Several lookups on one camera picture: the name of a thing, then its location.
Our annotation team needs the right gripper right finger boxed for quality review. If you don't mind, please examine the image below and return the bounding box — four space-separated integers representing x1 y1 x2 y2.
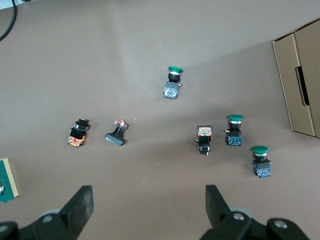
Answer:
199 184 311 240

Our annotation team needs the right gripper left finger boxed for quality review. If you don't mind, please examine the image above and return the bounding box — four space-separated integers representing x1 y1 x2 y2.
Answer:
0 185 95 240

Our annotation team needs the green load switch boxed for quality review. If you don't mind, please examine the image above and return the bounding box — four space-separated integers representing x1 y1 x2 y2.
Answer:
0 157 20 204

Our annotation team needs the green mushroom button blue block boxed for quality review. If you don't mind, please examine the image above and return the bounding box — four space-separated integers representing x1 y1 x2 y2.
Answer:
251 145 272 179
225 114 245 147
163 65 184 100

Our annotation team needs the black square button red block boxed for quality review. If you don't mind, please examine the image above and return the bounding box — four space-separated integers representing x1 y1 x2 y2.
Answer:
104 119 129 147

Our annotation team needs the brown cardboard box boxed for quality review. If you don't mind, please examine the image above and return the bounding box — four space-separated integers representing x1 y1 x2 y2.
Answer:
271 16 320 140

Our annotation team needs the black cable loop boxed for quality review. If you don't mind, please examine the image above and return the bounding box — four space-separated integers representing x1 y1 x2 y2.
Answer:
0 0 18 42

